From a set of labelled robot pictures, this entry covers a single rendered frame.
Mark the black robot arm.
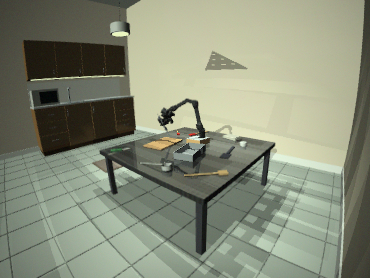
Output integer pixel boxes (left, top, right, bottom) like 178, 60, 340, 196
161, 98, 205, 138

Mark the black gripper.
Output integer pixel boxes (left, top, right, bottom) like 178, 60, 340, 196
157, 114, 173, 126

